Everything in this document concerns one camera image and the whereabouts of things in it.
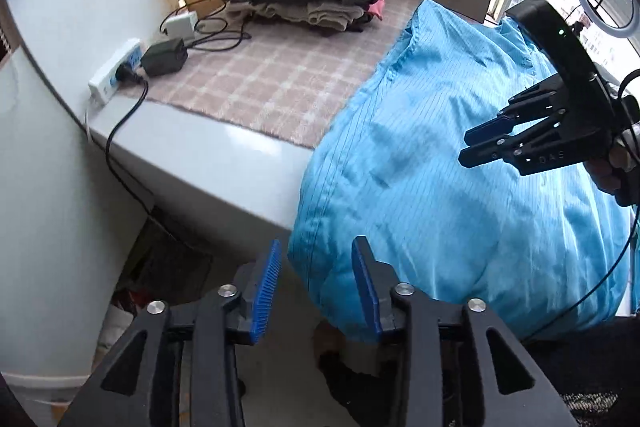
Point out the dark cloth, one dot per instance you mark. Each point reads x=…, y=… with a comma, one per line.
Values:
x=350, y=382

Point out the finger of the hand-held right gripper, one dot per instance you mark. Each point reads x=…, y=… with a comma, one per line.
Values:
x=487, y=155
x=490, y=129

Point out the white power strip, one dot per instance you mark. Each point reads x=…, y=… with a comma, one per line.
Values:
x=112, y=72

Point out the beige knit folded garment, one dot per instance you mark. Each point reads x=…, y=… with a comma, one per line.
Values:
x=320, y=14

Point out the person's black sweater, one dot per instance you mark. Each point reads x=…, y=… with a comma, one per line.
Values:
x=600, y=377

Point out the black power adapter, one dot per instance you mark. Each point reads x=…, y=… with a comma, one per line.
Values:
x=162, y=57

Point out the white charger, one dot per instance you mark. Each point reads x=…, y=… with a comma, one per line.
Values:
x=181, y=26

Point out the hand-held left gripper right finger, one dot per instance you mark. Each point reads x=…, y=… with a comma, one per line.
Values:
x=365, y=292

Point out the person's right hand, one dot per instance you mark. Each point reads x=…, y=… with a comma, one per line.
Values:
x=605, y=172

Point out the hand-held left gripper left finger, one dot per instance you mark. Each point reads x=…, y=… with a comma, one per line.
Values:
x=265, y=292

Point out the pink plaid blanket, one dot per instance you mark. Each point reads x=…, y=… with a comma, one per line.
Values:
x=260, y=82

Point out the light blue striped jacket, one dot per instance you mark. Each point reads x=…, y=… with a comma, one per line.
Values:
x=425, y=182

